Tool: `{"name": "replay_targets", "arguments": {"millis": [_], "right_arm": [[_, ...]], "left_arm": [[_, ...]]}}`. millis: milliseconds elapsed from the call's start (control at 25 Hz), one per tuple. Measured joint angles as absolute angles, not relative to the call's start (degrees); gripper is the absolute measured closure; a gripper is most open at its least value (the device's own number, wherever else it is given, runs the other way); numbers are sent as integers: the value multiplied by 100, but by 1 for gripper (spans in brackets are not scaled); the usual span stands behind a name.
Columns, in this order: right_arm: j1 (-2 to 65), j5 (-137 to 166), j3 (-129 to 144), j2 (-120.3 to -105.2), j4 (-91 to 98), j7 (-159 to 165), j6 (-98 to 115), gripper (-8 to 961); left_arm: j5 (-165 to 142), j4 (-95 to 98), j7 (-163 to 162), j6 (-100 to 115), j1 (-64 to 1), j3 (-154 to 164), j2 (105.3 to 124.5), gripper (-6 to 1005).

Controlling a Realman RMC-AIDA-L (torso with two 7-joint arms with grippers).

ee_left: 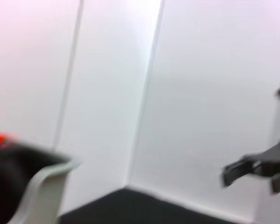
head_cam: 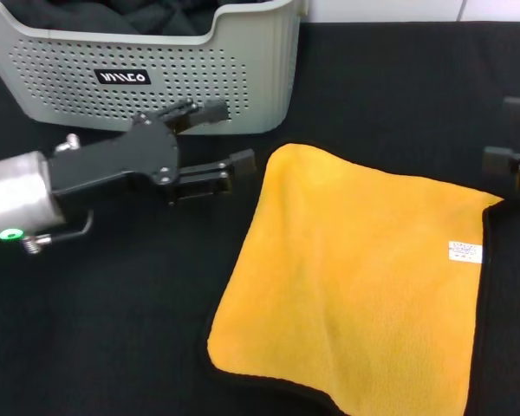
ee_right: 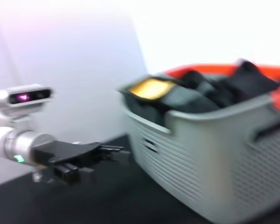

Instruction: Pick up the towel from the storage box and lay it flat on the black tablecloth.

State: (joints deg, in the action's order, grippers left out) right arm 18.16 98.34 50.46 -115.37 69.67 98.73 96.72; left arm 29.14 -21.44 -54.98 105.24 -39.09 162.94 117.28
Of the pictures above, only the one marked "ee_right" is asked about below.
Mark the black tablecloth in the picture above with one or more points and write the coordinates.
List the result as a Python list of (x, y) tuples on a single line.
[(95, 200)]

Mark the silver wrist connector knob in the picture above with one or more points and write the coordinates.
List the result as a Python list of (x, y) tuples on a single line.
[(37, 177)]

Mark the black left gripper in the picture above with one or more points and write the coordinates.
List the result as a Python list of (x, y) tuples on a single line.
[(65, 154)]

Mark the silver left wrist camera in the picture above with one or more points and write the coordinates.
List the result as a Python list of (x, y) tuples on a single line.
[(28, 95)]

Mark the yellow and grey towel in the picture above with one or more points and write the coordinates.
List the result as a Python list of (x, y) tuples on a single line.
[(151, 89)]

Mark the grey perforated plastic storage box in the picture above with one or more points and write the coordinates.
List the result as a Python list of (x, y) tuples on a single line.
[(212, 163)]

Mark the black cloth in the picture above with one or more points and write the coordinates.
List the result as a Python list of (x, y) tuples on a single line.
[(212, 93)]

